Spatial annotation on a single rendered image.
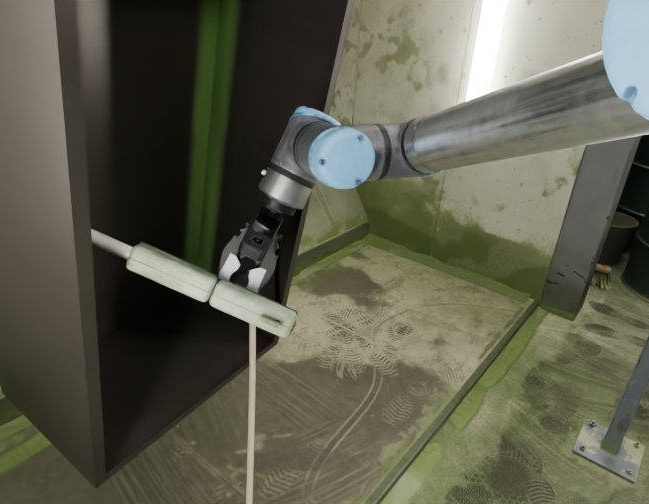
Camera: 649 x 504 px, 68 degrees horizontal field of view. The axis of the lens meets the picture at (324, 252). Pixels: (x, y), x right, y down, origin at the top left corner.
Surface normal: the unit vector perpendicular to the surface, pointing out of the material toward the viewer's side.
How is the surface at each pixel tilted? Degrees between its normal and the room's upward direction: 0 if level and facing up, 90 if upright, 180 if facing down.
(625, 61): 83
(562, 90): 79
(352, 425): 0
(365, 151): 85
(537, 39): 90
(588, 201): 90
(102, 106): 102
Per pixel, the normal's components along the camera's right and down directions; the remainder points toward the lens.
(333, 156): 0.30, 0.35
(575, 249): -0.63, 0.32
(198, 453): 0.05, -0.89
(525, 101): -0.92, -0.08
